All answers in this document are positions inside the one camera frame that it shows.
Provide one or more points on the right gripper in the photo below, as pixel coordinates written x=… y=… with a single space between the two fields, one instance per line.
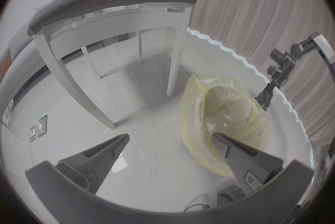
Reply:
x=265 y=98

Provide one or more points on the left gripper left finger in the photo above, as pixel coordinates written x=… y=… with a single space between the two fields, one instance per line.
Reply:
x=104 y=157

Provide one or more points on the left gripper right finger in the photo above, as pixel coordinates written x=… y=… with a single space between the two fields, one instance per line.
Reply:
x=243 y=160

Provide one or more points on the yellow plastic bag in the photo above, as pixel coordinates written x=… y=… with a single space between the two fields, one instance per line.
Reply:
x=190 y=112

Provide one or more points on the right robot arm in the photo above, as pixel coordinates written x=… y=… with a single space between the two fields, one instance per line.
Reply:
x=284 y=63

